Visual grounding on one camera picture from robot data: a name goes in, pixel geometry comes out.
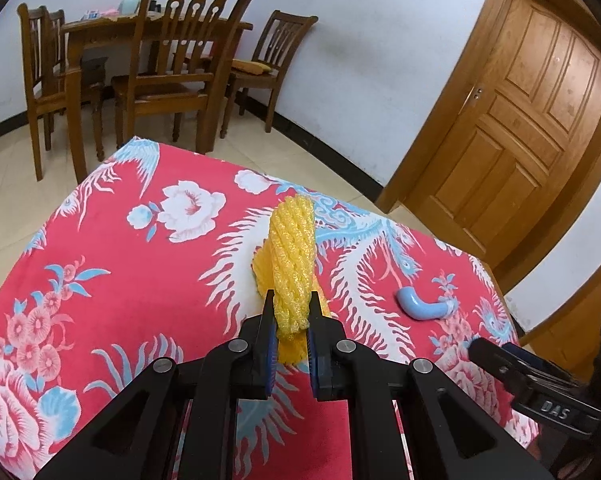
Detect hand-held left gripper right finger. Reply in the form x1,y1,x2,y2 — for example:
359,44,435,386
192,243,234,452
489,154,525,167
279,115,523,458
306,292,553,480

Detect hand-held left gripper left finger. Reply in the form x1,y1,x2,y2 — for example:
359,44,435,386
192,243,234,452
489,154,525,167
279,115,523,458
35,290,280,480

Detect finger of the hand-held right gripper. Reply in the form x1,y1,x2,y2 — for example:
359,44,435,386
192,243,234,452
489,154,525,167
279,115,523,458
467,337,537,401

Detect light blue curved tube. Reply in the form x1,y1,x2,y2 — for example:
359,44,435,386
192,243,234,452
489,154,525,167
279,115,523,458
395,286,457,322

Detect panelled wooden door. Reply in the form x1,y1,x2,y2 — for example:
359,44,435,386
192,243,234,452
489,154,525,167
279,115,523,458
519,237,601,361
374,0,601,293

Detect red floral tablecloth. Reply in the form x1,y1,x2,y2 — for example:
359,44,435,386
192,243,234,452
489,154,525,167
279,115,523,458
0,135,541,480

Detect yellow seat cushion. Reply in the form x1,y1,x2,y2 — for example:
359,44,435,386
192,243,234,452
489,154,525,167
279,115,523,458
230,58,274,76

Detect wooden chair with cushion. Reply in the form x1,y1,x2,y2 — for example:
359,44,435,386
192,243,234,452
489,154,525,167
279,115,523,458
219,10,319,140

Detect tall wooden slat-back chair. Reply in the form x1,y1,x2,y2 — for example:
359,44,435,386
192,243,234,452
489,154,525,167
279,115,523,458
111,0,270,157

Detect wooden dining table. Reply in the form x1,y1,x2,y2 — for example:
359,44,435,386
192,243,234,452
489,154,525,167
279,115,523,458
62,14,254,185

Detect small wooden chair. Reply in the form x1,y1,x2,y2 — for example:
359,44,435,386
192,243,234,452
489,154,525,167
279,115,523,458
17,3,106,182

